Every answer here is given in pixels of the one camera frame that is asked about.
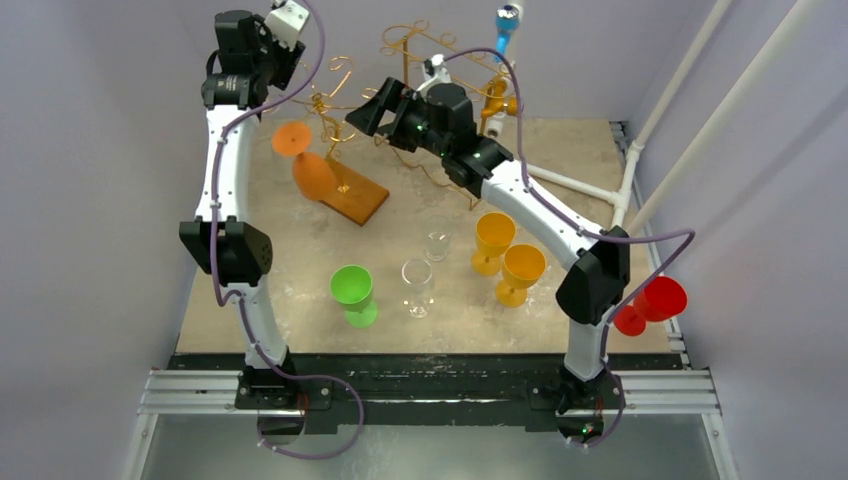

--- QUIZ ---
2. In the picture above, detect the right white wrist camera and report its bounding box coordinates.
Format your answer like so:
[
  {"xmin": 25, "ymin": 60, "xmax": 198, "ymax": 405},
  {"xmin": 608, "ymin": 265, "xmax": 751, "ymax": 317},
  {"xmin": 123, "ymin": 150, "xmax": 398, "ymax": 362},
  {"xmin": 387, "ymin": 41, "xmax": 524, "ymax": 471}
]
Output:
[{"xmin": 418, "ymin": 54, "xmax": 452, "ymax": 91}]

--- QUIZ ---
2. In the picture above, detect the white pvc pipe frame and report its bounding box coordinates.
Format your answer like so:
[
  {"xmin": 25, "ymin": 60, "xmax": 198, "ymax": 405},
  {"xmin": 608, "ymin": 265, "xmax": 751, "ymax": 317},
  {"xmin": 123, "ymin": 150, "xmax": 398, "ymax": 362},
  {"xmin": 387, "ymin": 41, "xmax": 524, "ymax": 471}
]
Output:
[{"xmin": 486, "ymin": 0, "xmax": 826, "ymax": 266}]

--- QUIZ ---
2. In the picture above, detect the clear glass front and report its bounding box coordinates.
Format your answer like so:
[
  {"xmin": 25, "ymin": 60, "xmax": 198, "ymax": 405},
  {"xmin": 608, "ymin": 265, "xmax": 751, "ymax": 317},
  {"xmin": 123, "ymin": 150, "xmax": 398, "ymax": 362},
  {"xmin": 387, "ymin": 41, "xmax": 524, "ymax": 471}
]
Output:
[{"xmin": 401, "ymin": 259, "xmax": 434, "ymax": 318}]

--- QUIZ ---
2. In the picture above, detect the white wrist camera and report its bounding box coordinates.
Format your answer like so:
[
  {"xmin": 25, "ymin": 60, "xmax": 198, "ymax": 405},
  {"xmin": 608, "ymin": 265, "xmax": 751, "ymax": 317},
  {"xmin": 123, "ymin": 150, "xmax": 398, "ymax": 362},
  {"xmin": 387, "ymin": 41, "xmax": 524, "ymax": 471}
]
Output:
[
  {"xmin": 264, "ymin": 0, "xmax": 311, "ymax": 50},
  {"xmin": 418, "ymin": 54, "xmax": 452, "ymax": 91}
]

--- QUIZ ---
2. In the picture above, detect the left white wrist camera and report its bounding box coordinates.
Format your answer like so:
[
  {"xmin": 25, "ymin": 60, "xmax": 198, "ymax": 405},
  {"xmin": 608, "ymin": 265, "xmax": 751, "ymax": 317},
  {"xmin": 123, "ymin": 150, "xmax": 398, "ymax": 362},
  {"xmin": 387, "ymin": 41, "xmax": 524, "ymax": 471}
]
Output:
[{"xmin": 264, "ymin": 0, "xmax": 311, "ymax": 50}]

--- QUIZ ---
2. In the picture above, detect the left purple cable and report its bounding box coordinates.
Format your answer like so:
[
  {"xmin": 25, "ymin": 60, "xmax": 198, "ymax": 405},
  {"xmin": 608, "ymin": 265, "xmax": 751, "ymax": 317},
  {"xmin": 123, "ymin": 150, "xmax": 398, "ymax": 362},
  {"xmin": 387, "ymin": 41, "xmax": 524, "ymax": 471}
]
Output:
[{"xmin": 208, "ymin": 0, "xmax": 366, "ymax": 462}]

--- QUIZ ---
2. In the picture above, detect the gold rectangular wire rack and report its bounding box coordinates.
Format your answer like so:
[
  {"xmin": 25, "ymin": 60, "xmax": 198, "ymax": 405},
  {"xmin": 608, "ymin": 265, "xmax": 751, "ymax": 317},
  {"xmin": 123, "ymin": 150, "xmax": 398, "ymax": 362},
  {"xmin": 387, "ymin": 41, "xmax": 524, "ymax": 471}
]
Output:
[{"xmin": 380, "ymin": 20, "xmax": 515, "ymax": 211}]

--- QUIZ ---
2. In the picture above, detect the yellow goblet rear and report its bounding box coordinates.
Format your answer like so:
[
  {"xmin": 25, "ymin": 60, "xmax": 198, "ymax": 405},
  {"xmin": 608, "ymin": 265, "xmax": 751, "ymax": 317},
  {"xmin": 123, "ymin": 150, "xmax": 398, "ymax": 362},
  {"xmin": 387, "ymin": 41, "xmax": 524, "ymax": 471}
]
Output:
[{"xmin": 471, "ymin": 212, "xmax": 516, "ymax": 276}]

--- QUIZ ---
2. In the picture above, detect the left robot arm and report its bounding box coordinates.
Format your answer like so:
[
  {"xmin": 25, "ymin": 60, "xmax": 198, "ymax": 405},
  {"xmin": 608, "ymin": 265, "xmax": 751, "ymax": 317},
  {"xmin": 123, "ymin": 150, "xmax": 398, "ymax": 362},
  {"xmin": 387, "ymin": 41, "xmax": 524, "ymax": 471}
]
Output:
[{"xmin": 178, "ymin": 1, "xmax": 310, "ymax": 409}]

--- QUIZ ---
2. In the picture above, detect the clear glass rear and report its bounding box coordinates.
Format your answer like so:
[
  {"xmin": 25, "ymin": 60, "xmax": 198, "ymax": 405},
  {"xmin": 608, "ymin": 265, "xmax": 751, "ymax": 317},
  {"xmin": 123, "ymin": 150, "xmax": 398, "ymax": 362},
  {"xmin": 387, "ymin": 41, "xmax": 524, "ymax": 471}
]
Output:
[{"xmin": 423, "ymin": 215, "xmax": 453, "ymax": 262}]

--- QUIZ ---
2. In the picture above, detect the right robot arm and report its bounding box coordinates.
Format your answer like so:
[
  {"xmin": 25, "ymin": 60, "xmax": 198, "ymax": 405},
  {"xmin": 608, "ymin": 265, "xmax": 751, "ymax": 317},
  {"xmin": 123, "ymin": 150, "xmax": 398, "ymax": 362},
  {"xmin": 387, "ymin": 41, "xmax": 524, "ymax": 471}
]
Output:
[{"xmin": 345, "ymin": 77, "xmax": 630, "ymax": 407}]

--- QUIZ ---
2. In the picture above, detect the yellow goblet front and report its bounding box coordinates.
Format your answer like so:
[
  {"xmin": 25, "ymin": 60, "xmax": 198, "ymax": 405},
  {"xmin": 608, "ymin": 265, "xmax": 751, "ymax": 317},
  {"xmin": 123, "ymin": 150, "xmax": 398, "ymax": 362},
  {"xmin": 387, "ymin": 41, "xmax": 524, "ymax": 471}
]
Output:
[{"xmin": 495, "ymin": 244, "xmax": 547, "ymax": 308}]

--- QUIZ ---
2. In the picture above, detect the red plastic goblet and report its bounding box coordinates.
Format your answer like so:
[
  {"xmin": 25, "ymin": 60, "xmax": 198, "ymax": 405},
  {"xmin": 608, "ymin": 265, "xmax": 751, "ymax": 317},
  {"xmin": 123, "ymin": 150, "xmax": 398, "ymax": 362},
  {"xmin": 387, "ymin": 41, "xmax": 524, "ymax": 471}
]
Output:
[{"xmin": 613, "ymin": 276, "xmax": 688, "ymax": 337}]

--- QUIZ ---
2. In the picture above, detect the orange pipe fitting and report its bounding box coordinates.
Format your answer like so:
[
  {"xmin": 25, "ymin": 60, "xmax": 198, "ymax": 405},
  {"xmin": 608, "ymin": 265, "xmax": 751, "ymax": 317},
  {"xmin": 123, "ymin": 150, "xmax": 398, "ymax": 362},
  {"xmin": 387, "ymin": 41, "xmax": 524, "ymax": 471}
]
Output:
[{"xmin": 480, "ymin": 74, "xmax": 520, "ymax": 120}]

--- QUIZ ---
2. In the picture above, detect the green plastic goblet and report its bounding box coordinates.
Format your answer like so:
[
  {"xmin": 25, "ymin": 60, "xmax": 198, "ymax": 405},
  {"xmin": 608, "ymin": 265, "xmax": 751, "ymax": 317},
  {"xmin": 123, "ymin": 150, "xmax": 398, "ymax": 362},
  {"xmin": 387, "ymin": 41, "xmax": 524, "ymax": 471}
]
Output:
[{"xmin": 329, "ymin": 264, "xmax": 378, "ymax": 328}]

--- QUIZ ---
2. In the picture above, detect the orange plastic goblet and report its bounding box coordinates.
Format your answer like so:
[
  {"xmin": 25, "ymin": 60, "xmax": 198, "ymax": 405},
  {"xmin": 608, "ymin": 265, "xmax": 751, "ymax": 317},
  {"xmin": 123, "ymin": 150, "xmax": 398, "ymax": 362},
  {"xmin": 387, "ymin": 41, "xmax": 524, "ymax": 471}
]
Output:
[{"xmin": 271, "ymin": 121, "xmax": 338, "ymax": 202}]

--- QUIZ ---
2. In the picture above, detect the yellow goblet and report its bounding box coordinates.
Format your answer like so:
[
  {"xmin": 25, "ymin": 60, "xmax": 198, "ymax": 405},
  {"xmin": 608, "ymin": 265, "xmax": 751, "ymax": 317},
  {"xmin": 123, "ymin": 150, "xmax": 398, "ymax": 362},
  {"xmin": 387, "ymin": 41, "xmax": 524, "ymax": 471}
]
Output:
[
  {"xmin": 495, "ymin": 244, "xmax": 547, "ymax": 308},
  {"xmin": 471, "ymin": 212, "xmax": 516, "ymax": 276}
]

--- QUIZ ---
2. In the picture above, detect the gold scroll glass rack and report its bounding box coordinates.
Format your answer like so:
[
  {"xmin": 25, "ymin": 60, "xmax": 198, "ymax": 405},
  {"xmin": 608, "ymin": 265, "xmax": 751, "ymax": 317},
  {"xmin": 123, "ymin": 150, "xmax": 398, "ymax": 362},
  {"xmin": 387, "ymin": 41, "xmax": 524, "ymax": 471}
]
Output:
[{"xmin": 298, "ymin": 56, "xmax": 390, "ymax": 226}]

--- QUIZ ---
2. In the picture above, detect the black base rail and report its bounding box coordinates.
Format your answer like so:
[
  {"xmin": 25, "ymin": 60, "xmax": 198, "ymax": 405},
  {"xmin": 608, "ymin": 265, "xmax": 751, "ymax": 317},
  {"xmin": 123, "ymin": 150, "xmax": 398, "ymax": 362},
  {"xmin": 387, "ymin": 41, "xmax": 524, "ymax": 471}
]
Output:
[{"xmin": 140, "ymin": 354, "xmax": 719, "ymax": 437}]

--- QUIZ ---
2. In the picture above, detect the clear glass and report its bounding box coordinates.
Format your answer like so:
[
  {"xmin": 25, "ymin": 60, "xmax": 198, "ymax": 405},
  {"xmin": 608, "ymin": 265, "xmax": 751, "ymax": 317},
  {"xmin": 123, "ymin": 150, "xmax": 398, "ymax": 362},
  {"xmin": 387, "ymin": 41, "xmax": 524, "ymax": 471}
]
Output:
[
  {"xmin": 401, "ymin": 259, "xmax": 434, "ymax": 318},
  {"xmin": 423, "ymin": 215, "xmax": 453, "ymax": 262}
]

